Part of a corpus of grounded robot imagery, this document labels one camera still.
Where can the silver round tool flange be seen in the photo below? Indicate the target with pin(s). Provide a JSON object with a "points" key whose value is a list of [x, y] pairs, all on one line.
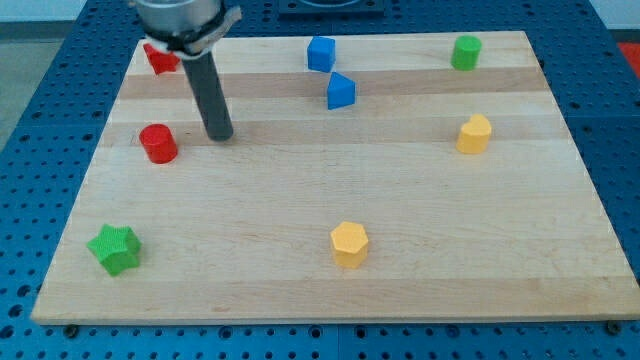
{"points": [[178, 16]]}

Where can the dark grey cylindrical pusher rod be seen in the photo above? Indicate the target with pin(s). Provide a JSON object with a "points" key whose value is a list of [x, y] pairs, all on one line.
{"points": [[208, 94]]}

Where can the blue triangle block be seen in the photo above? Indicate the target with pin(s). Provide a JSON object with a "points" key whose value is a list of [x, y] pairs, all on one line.
{"points": [[340, 92]]}

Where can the yellow heart block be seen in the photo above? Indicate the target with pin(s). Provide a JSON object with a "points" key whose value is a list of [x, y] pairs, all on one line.
{"points": [[474, 135]]}

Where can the red star block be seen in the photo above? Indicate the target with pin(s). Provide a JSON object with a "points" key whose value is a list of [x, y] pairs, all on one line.
{"points": [[159, 61]]}

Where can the red cylinder block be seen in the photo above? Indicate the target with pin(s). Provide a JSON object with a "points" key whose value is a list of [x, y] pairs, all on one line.
{"points": [[158, 143]]}

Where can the blue cube block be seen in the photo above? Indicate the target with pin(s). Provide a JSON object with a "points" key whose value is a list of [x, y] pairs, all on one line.
{"points": [[321, 54]]}

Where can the green star block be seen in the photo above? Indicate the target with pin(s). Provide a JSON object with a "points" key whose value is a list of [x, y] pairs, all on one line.
{"points": [[116, 248]]}

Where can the yellow hexagon block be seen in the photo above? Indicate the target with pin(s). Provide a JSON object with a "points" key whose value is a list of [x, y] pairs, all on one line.
{"points": [[349, 243]]}

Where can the light wooden board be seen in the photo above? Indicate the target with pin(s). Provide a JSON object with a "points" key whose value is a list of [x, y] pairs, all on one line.
{"points": [[239, 232]]}

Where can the green cylinder block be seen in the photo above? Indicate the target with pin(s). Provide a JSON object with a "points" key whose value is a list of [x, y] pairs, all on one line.
{"points": [[466, 52]]}

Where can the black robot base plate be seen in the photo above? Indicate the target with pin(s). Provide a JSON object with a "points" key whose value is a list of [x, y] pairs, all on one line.
{"points": [[330, 7]]}

